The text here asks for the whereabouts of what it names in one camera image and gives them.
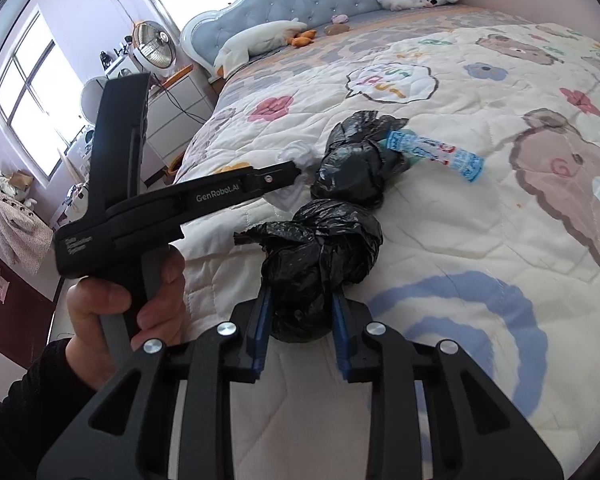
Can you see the floral hanging cloth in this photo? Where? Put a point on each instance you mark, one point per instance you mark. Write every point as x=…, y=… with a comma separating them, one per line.
x=17, y=230

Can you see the cardboard box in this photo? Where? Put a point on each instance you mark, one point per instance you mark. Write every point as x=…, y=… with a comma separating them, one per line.
x=21, y=180

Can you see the round electric heater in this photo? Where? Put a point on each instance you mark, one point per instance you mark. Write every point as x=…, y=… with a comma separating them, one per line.
x=152, y=45

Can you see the blue snack wrapper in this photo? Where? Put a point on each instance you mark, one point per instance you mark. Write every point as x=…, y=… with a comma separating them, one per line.
x=435, y=152

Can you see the side window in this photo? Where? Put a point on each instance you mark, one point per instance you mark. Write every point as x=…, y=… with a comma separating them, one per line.
x=37, y=90

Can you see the bear printed blanket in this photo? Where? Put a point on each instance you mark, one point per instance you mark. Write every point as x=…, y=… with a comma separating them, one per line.
x=455, y=260

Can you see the small orange plush toy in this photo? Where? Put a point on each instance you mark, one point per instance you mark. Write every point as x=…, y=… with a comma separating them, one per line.
x=302, y=38

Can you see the round white mirror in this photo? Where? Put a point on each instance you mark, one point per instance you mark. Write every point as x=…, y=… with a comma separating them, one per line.
x=94, y=100

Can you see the person's left forearm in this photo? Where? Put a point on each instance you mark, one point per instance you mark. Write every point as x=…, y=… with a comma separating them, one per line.
x=32, y=400

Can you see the black plastic bag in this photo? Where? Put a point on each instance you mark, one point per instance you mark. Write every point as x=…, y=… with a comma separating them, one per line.
x=360, y=165
x=320, y=260

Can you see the person's left hand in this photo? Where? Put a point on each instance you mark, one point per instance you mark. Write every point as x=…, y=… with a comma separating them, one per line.
x=87, y=310

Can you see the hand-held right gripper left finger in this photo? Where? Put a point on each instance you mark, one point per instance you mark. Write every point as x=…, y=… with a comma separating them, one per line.
x=265, y=322

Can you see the white dresser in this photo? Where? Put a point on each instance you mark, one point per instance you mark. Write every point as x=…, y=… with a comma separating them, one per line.
x=177, y=115

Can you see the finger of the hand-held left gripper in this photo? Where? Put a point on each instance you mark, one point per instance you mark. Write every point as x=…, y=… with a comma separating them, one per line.
x=275, y=174

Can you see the small pink plush toy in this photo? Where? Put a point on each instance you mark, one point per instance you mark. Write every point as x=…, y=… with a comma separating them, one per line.
x=340, y=19

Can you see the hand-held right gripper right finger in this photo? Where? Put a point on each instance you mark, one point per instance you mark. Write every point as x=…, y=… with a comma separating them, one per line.
x=341, y=330

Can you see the white plush pillow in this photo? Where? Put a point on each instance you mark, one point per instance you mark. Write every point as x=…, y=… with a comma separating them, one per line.
x=260, y=40

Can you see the small brown plush toy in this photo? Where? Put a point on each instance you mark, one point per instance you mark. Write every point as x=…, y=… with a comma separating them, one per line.
x=337, y=29

